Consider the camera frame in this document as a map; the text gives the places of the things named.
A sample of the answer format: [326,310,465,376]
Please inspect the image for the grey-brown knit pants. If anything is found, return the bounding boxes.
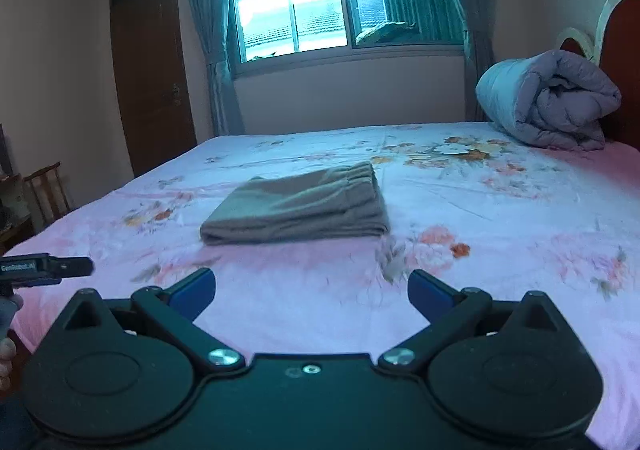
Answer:
[200,162,390,245]

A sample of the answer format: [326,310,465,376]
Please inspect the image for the person's left hand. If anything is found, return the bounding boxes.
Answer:
[0,337,17,392]

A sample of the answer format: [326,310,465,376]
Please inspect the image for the wooden chair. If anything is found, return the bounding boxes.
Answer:
[24,162,73,228]

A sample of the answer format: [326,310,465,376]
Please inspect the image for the pink floral bed sheet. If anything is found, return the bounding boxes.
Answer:
[13,123,639,449]

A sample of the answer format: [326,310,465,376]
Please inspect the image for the rolled lilac blue quilt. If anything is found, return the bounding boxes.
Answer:
[475,49,622,151]

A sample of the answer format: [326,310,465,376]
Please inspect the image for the dark brown wooden door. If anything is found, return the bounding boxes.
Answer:
[110,0,196,177]

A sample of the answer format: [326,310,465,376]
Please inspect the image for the red white wooden headboard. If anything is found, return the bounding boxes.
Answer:
[555,0,640,149]

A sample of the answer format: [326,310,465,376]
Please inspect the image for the left grey-blue curtain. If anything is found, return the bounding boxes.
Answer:
[189,0,245,136]

